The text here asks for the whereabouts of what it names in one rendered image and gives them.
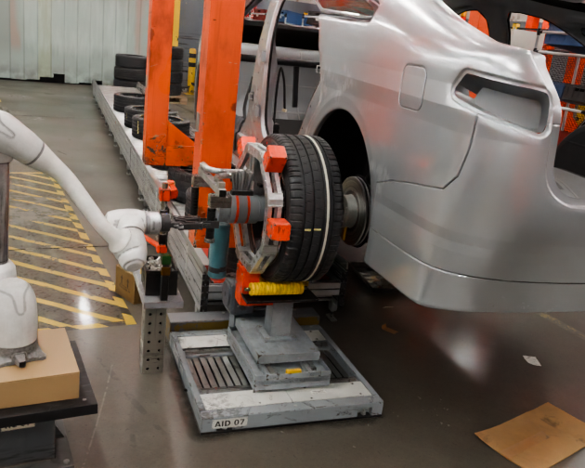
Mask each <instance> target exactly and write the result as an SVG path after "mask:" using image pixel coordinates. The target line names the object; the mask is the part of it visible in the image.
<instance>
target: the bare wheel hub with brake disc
mask: <svg viewBox="0 0 585 468"><path fill-rule="evenodd" d="M342 185H343V194H344V218H343V226H342V234H341V238H342V240H343V236H344V232H345V228H347V230H346V234H345V239H344V240H343V241H344V243H345V244H347V245H359V244H360V243H361V242H363V241H364V239H365V238H366V236H367V233H368V231H369V227H370V219H371V196H370V193H369V190H368V187H367V185H366V183H365V182H364V180H363V179H362V178H360V177H358V176H350V177H348V178H347V179H346V180H345V181H344V183H343V184H342Z"/></svg>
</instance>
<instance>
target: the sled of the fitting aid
mask: <svg viewBox="0 0 585 468"><path fill-rule="evenodd" d="M227 341H228V343H229V345H230V347H231V349H232V351H233V353H234V355H235V357H236V359H237V360H238V361H239V363H240V366H241V368H242V370H243V372H244V374H245V375H246V377H247V379H248V381H249V383H250V385H251V387H252V389H253V390H254V391H266V390H277V389H288V388H299V387H309V386H321V385H330V378H331V372H332V371H331V369H330V368H329V367H328V365H327V364H326V363H325V362H324V360H323V359H322V358H321V356H319V360H308V361H294V362H281V363H267V364H257V363H256V361H255V359H254V357H253V355H252V353H251V352H250V350H249V348H248V346H247V345H246V343H245V342H244V340H243V339H242V337H241V335H240V333H239V331H238V329H237V328H236V326H227Z"/></svg>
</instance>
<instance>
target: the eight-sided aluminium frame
mask: <svg viewBox="0 0 585 468"><path fill-rule="evenodd" d="M266 148H267V147H265V146H263V144H260V143H251V142H247V144H246V145H245V148H244V150H243V153H242V155H241V156H240V160H239V162H238V164H237V165H236V168H235V169H239V170H246V168H248V163H249V159H248V158H249V153H251V154H252V155H253V156H254V157H255V158H256V159H257V160H258V161H259V162H260V167H261V173H262V179H263V185H264V191H265V201H266V207H265V215H264V225H263V234H262V242H261V246H260V248H259V249H258V251H257V253H256V254H255V255H254V253H253V252H252V250H251V247H250V242H249V235H248V228H247V224H240V225H241V232H242V239H243V246H241V236H240V229H239V224H232V226H233V233H234V240H235V247H236V251H235V252H236V255H237V258H238V259H240V261H241V263H242V264H243V265H244V267H245V268H246V270H247V272H249V274H263V272H265V269H266V268H267V266H268V265H269V263H270V262H271V260H272V259H273V257H274V256H275V255H276V254H277V251H278V248H279V241H278V240H269V237H268V235H267V234H266V229H267V219H268V218H271V215H272V207H273V208H275V211H274V218H281V210H282V207H283V193H281V187H280V177H279V173H272V172H271V177H272V183H273V189H274V193H272V189H271V184H270V178H269V172H265V169H264V165H263V161H262V159H263V157H264V154H265V151H266ZM247 160H248V162H247ZM246 162H247V163H246ZM245 164H246V165H245Z"/></svg>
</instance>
